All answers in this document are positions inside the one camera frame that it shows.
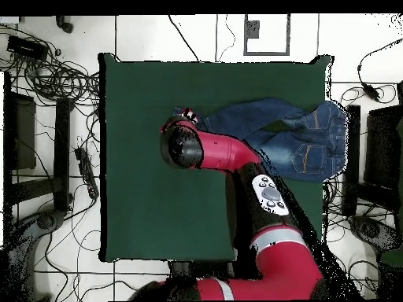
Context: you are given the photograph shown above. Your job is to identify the black stand bar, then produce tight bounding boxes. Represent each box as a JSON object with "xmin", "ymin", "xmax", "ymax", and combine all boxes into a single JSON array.
[
  {"xmin": 52, "ymin": 98, "xmax": 72, "ymax": 212},
  {"xmin": 342, "ymin": 105, "xmax": 362, "ymax": 217}
]

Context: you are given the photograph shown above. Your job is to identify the small black curved object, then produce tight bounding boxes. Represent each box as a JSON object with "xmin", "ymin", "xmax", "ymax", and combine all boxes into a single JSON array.
[{"xmin": 55, "ymin": 15, "xmax": 74, "ymax": 34}]

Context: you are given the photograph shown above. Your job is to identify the grey square frame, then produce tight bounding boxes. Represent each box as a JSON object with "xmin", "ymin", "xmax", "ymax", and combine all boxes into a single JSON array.
[{"xmin": 242, "ymin": 13, "xmax": 291, "ymax": 57}]

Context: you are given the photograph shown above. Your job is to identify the small dark grey square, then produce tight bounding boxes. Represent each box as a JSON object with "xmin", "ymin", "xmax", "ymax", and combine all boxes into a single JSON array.
[{"xmin": 245, "ymin": 20, "xmax": 261, "ymax": 39}]

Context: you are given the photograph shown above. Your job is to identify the dark grey stand foot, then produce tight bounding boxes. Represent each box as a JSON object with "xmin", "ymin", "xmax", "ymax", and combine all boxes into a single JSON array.
[
  {"xmin": 7, "ymin": 209, "xmax": 68, "ymax": 252},
  {"xmin": 346, "ymin": 214, "xmax": 398, "ymax": 252}
]

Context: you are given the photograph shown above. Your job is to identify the black cable with connector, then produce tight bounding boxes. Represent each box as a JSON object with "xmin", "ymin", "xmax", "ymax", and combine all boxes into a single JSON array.
[{"xmin": 357, "ymin": 38, "xmax": 403, "ymax": 102}]

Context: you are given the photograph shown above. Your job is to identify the blue denim jeans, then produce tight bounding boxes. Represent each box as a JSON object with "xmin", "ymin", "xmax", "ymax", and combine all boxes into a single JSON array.
[{"xmin": 172, "ymin": 97, "xmax": 349, "ymax": 183}]

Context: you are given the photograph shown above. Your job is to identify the dark green table cloth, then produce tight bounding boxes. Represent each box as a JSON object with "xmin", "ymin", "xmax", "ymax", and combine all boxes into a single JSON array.
[{"xmin": 98, "ymin": 52, "xmax": 335, "ymax": 263}]

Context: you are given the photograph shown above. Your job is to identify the dark green fabric piece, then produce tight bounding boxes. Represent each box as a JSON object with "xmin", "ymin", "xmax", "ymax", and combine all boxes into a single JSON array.
[{"xmin": 379, "ymin": 247, "xmax": 403, "ymax": 268}]

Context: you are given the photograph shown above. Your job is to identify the black power strip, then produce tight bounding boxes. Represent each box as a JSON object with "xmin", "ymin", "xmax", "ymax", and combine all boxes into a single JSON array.
[{"xmin": 74, "ymin": 146, "xmax": 100, "ymax": 200}]

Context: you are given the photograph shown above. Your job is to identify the black power adapter box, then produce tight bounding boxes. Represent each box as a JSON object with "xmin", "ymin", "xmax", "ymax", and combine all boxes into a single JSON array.
[{"xmin": 6, "ymin": 35, "xmax": 49, "ymax": 61}]

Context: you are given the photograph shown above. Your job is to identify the black cable tangle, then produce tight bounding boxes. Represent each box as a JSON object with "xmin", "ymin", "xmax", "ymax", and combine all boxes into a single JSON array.
[
  {"xmin": 0, "ymin": 23, "xmax": 102, "ymax": 108},
  {"xmin": 322, "ymin": 179, "xmax": 347, "ymax": 227}
]

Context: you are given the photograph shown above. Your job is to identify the thick black cable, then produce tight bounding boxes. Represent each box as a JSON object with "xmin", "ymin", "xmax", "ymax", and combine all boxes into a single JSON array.
[{"xmin": 167, "ymin": 14, "xmax": 202, "ymax": 63}]

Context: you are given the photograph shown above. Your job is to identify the thin black cable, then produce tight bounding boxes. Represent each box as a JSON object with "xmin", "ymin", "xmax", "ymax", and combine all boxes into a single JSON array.
[{"xmin": 216, "ymin": 14, "xmax": 236, "ymax": 63}]

